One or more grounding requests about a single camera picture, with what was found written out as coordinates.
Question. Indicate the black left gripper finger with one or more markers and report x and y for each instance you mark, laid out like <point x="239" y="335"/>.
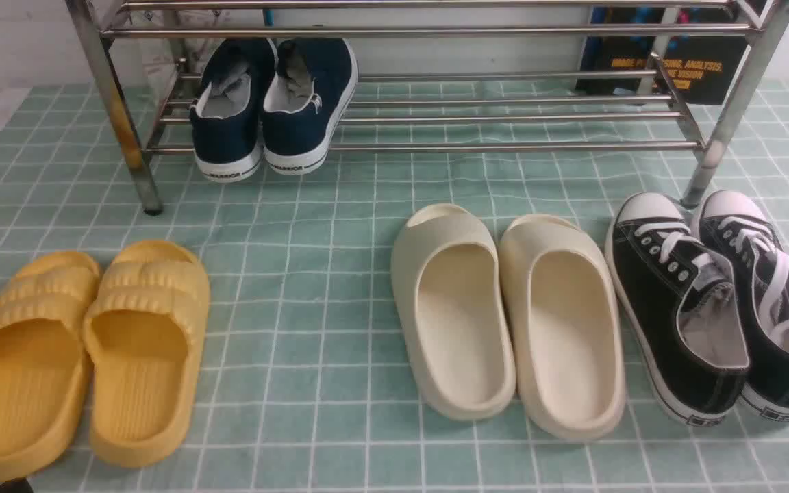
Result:
<point x="18" y="485"/>

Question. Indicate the black canvas sneaker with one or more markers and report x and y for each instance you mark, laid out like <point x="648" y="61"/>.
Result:
<point x="680" y="297"/>
<point x="730" y="223"/>

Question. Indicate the stainless steel shoe rack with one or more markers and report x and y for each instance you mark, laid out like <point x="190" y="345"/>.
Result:
<point x="763" y="32"/>

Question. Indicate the left yellow rubber slipper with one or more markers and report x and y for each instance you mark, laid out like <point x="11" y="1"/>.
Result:
<point x="44" y="367"/>

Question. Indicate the yellow rubber slipper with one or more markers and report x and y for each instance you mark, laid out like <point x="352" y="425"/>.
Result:
<point x="145" y="333"/>
<point x="44" y="367"/>

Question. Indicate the right yellow rubber slipper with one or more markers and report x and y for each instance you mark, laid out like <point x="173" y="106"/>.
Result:
<point x="145" y="333"/>

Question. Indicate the left navy blue sneaker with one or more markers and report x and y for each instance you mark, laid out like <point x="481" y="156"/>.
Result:
<point x="225" y="115"/>

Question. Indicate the navy blue sneaker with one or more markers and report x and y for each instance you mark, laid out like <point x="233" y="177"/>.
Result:
<point x="225" y="115"/>
<point x="314" y="82"/>

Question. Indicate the clear plastic bag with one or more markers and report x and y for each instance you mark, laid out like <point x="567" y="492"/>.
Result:
<point x="160" y="55"/>

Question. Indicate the green checkered cloth mat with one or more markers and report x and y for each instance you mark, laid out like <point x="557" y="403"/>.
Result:
<point x="305" y="384"/>

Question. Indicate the left cream foam slide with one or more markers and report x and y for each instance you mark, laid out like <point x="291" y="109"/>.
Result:
<point x="445" y="277"/>

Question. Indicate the cream foam slide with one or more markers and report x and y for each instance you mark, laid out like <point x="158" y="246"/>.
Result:
<point x="565" y="326"/>
<point x="445" y="277"/>

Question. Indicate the right navy blue sneaker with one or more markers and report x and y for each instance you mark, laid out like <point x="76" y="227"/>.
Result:
<point x="314" y="82"/>

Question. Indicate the right cream foam slide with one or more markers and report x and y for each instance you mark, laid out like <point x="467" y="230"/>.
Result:
<point x="565" y="326"/>

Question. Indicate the black book with orange text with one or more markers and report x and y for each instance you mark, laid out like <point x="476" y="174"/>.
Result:
<point x="702" y="67"/>

